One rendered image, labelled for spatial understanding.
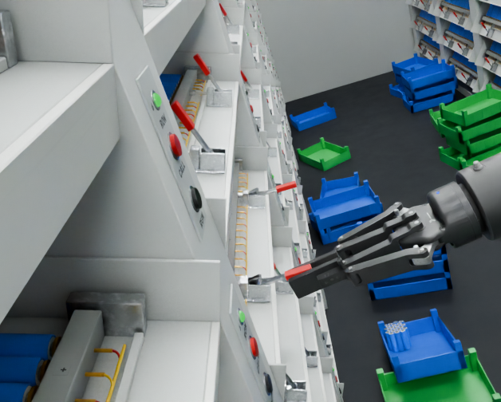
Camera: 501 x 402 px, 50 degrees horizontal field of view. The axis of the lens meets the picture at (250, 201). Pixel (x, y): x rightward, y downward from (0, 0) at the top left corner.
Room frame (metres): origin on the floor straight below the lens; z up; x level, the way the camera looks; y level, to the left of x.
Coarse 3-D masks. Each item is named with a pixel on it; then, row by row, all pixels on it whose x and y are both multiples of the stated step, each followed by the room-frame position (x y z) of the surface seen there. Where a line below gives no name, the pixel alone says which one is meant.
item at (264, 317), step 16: (240, 160) 1.00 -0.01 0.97; (256, 160) 1.01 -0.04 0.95; (256, 176) 0.98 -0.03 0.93; (256, 208) 0.84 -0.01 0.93; (256, 224) 0.78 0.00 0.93; (240, 240) 0.74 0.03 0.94; (256, 240) 0.73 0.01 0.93; (240, 256) 0.69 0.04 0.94; (256, 256) 0.69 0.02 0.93; (272, 256) 0.69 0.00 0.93; (240, 272) 0.65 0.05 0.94; (256, 272) 0.65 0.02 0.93; (272, 272) 0.64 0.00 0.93; (272, 288) 0.61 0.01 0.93; (256, 304) 0.57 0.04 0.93; (272, 304) 0.57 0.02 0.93; (256, 320) 0.54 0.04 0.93; (272, 320) 0.54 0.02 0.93; (272, 336) 0.51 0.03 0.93; (272, 352) 0.48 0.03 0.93; (272, 368) 0.41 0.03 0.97
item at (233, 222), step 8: (232, 192) 0.86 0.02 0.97; (232, 200) 0.83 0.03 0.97; (232, 208) 0.80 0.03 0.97; (232, 216) 0.77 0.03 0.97; (232, 224) 0.74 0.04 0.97; (240, 224) 0.77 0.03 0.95; (232, 232) 0.72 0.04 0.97; (232, 240) 0.70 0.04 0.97; (232, 248) 0.67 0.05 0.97; (232, 256) 0.65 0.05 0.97; (232, 264) 0.63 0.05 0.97
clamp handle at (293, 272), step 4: (308, 264) 0.59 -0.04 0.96; (296, 268) 0.59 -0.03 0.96; (300, 268) 0.58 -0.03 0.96; (304, 268) 0.58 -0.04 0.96; (308, 268) 0.58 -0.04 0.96; (288, 272) 0.59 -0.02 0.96; (292, 272) 0.58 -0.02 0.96; (296, 272) 0.58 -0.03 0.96; (300, 272) 0.58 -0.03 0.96; (260, 276) 0.59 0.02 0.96; (276, 276) 0.59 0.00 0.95; (280, 276) 0.59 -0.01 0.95; (284, 276) 0.58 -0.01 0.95; (288, 276) 0.58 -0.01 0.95; (292, 276) 0.58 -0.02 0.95; (260, 280) 0.59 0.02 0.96; (264, 280) 0.59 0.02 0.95; (268, 280) 0.59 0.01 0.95; (272, 280) 0.58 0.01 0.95; (276, 280) 0.58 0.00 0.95; (280, 280) 0.58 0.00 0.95; (260, 284) 0.59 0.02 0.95; (264, 284) 0.58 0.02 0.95; (268, 284) 0.58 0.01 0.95
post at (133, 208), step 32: (128, 0) 0.41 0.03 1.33; (128, 32) 0.37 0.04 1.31; (128, 64) 0.34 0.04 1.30; (128, 96) 0.32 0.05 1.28; (160, 96) 0.39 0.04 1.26; (128, 128) 0.32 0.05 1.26; (128, 160) 0.32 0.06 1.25; (160, 160) 0.33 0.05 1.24; (96, 192) 0.32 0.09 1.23; (128, 192) 0.32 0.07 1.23; (160, 192) 0.32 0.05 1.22; (96, 224) 0.32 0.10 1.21; (128, 224) 0.32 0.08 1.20; (160, 224) 0.32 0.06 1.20; (192, 224) 0.34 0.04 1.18; (96, 256) 0.33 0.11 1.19; (128, 256) 0.32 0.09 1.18; (160, 256) 0.32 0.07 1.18; (192, 256) 0.32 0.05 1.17; (224, 256) 0.40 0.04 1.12; (224, 288) 0.36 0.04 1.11; (224, 320) 0.33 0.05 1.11; (224, 352) 0.32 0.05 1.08; (224, 384) 0.32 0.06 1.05; (256, 384) 0.34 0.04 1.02
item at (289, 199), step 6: (282, 174) 1.70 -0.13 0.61; (288, 174) 1.70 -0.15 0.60; (282, 180) 1.70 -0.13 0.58; (288, 180) 1.70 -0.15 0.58; (288, 192) 1.66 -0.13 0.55; (288, 198) 1.62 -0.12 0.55; (288, 204) 1.54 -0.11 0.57; (294, 210) 1.53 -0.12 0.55; (294, 216) 1.49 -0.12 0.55; (294, 222) 1.45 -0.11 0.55; (294, 228) 1.41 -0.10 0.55; (294, 234) 1.37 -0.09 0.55; (294, 240) 1.34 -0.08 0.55; (300, 246) 1.31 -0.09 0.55; (300, 252) 1.28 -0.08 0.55; (300, 258) 1.25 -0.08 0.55
